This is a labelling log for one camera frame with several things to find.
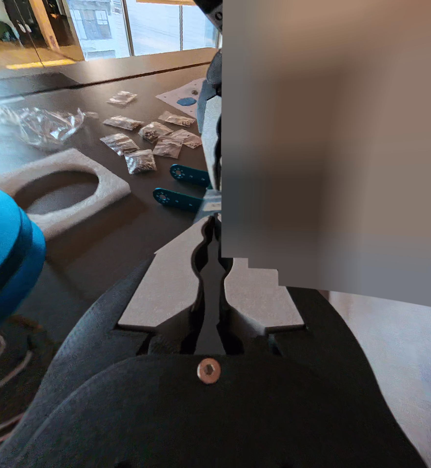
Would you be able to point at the dark grey desk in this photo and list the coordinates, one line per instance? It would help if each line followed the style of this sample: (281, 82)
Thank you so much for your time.
(91, 263)

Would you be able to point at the blue metal bracket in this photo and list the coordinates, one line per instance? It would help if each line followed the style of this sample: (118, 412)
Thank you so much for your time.
(178, 199)

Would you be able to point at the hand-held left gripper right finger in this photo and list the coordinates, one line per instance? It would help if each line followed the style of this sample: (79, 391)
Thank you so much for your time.
(259, 303)

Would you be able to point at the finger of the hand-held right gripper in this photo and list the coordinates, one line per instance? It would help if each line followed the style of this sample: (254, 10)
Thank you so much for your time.
(213, 146)

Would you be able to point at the crumpled clear plastic wrap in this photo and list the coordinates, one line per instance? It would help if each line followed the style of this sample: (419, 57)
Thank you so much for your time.
(47, 124)

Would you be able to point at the small clear zip bag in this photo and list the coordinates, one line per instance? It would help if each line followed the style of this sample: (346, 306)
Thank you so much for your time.
(211, 203)

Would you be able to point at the cluster of screw packets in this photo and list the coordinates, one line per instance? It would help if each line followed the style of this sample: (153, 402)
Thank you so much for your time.
(142, 161)

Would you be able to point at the person's white shirt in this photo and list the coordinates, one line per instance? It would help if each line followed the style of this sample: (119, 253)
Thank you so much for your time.
(402, 365)

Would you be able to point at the assembly instruction sheet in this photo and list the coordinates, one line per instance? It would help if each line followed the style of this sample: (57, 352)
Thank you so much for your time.
(178, 93)

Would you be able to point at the large glass window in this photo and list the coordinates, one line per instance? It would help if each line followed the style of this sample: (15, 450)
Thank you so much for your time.
(157, 25)

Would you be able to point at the white foam block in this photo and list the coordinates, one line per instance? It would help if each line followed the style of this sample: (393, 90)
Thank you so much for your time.
(113, 186)

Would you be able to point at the dark doorway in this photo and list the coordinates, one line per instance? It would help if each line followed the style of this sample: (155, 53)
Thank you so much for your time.
(21, 22)

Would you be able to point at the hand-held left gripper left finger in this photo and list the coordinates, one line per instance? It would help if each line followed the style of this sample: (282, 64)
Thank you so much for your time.
(164, 289)

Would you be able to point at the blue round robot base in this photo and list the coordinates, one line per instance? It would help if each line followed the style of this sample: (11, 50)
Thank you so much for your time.
(7, 248)

